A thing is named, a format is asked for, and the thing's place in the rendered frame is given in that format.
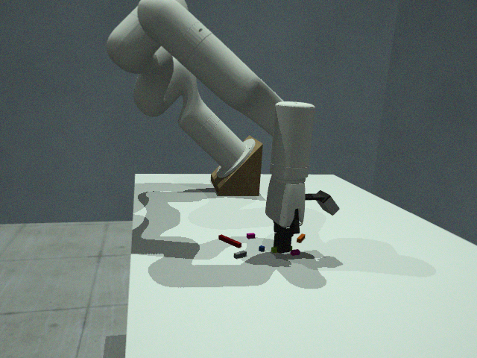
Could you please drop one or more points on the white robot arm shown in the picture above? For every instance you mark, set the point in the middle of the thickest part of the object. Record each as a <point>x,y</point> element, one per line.
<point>198,53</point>

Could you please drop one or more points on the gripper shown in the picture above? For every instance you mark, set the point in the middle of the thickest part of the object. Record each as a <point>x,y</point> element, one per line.
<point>284,205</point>

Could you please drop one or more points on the orange rod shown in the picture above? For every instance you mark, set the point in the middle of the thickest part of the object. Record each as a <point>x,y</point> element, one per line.
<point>301,237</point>

